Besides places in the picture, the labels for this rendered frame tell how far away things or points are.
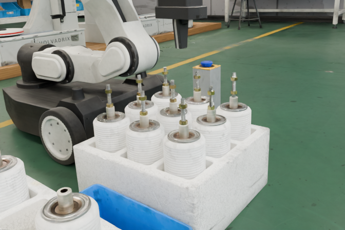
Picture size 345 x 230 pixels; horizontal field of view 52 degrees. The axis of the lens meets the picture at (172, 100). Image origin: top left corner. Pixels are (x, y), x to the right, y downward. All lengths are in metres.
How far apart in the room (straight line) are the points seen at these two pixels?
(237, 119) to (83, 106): 0.55
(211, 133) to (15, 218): 0.45
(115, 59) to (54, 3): 2.04
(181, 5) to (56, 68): 0.88
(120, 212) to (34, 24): 2.47
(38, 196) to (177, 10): 0.46
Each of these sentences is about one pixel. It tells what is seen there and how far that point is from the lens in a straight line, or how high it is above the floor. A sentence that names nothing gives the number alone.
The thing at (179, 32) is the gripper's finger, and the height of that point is 0.48.
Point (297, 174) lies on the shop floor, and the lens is 1.19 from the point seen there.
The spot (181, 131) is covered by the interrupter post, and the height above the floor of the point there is 0.27.
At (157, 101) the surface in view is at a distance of 1.07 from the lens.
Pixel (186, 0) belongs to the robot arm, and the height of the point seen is 0.55.
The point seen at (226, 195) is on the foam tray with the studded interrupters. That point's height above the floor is 0.09.
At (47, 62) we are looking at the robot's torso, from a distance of 1.52.
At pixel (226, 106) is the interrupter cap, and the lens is 0.99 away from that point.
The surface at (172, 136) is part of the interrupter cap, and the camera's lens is 0.79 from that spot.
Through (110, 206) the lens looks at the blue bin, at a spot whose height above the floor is 0.08.
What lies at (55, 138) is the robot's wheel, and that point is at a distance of 1.30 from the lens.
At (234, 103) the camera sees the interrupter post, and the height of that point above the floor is 0.27.
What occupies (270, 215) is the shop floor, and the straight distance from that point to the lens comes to 0.99.
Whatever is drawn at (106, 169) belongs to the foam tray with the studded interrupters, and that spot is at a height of 0.15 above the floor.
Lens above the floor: 0.57
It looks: 18 degrees down
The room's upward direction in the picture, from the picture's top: 2 degrees counter-clockwise
